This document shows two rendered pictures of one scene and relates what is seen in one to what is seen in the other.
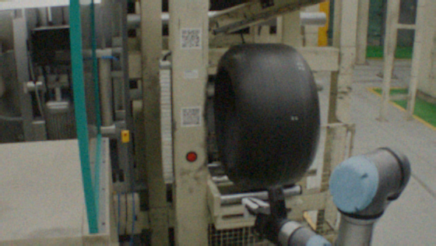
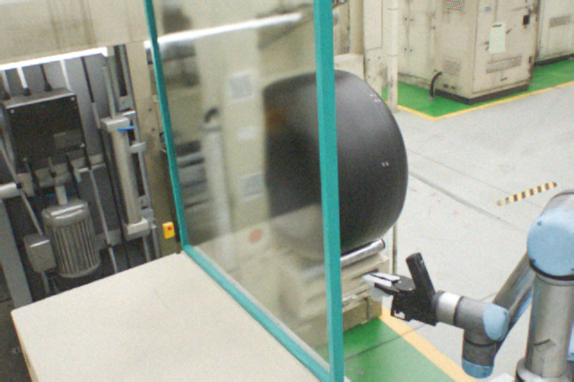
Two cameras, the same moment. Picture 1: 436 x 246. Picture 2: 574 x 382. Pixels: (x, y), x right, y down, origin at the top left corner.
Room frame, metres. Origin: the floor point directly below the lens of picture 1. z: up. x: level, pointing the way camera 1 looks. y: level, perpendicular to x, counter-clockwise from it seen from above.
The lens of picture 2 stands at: (0.10, 0.52, 1.92)
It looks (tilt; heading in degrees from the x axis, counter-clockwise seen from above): 25 degrees down; 341
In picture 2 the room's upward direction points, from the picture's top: 4 degrees counter-clockwise
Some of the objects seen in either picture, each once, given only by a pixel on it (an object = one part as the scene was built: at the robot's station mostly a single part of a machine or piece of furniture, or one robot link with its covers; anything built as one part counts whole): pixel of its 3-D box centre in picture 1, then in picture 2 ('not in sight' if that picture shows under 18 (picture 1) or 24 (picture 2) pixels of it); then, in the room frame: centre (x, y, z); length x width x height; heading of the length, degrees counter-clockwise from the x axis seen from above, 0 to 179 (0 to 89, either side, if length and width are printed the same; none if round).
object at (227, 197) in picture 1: (259, 194); (339, 260); (1.64, -0.17, 0.90); 0.35 x 0.05 x 0.05; 102
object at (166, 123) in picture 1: (167, 122); not in sight; (1.65, 0.18, 1.19); 0.05 x 0.04 x 0.48; 12
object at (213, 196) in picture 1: (207, 183); not in sight; (1.73, 0.03, 0.90); 0.40 x 0.03 x 0.10; 12
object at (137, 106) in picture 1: (142, 170); not in sight; (2.49, 0.43, 0.61); 0.33 x 0.06 x 0.86; 12
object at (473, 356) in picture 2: not in sight; (480, 348); (1.05, -0.27, 0.94); 0.11 x 0.08 x 0.11; 124
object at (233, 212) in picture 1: (257, 209); (339, 278); (1.63, -0.17, 0.83); 0.36 x 0.09 x 0.06; 102
